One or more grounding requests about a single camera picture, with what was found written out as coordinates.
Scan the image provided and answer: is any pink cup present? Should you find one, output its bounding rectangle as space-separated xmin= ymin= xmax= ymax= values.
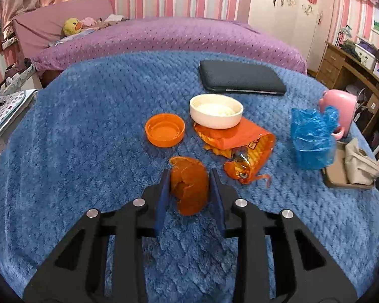
xmin=318 ymin=89 xmax=358 ymax=140

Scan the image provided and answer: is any beige paper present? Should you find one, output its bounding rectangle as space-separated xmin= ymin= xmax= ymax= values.
xmin=344 ymin=138 xmax=379 ymax=185

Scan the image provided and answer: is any orange snack packet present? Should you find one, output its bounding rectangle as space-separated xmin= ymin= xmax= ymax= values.
xmin=193 ymin=117 xmax=277 ymax=185

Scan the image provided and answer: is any desk lamp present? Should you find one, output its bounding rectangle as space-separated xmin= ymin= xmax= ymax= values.
xmin=335 ymin=25 xmax=352 ymax=48

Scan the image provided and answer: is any polka dot cushion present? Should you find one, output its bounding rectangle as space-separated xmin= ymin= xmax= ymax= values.
xmin=0 ymin=89 xmax=38 ymax=139

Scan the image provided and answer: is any orange peel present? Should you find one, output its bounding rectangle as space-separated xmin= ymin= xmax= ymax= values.
xmin=169 ymin=156 xmax=210 ymax=216

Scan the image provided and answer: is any yellow duck plush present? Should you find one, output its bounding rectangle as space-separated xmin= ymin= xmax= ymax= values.
xmin=62 ymin=18 xmax=83 ymax=37

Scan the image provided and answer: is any black phone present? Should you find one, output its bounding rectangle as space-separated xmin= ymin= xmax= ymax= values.
xmin=199 ymin=60 xmax=287 ymax=96

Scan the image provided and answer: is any white wardrobe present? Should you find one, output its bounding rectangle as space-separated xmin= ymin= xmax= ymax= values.
xmin=248 ymin=0 xmax=335 ymax=70

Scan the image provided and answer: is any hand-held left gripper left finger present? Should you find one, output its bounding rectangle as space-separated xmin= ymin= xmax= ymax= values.
xmin=23 ymin=168 xmax=173 ymax=303

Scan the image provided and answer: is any blue plastic bag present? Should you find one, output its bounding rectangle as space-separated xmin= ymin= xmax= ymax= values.
xmin=291 ymin=106 xmax=340 ymax=170

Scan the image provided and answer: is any pink window curtain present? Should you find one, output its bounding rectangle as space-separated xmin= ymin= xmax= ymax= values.
xmin=0 ymin=0 xmax=83 ymax=35

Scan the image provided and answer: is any white storage box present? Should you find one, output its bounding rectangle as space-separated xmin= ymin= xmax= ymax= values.
xmin=355 ymin=43 xmax=376 ymax=70

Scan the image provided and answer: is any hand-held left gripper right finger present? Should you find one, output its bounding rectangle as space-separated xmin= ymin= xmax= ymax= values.
xmin=210 ymin=168 xmax=357 ymax=303

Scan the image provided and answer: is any pink covered headboard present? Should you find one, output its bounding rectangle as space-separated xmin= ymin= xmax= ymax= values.
xmin=12 ymin=0 xmax=116 ymax=58

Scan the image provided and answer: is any brown cardboard box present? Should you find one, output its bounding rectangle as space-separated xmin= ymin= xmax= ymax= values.
xmin=322 ymin=140 xmax=379 ymax=190

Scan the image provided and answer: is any white shallow bowl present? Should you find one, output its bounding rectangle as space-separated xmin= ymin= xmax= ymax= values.
xmin=189 ymin=94 xmax=244 ymax=130

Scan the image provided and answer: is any wooden desk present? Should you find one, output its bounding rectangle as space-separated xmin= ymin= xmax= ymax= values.
xmin=316 ymin=40 xmax=379 ymax=139

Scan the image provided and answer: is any orange plastic lid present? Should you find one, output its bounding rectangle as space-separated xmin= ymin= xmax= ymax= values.
xmin=145 ymin=114 xmax=186 ymax=148

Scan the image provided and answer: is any purple dotted bed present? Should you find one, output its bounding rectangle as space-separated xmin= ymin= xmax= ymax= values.
xmin=30 ymin=17 xmax=307 ymax=74

